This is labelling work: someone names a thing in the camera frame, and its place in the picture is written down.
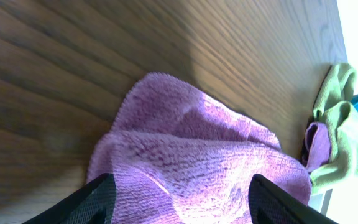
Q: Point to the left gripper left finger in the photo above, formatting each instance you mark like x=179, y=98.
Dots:
x=92, y=204

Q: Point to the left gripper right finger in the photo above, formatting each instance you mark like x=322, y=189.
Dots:
x=269, y=204

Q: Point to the purple microfibre cloth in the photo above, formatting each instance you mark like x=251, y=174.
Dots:
x=179, y=156

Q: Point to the green microfibre cloth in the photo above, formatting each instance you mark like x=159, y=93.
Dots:
x=333, y=108

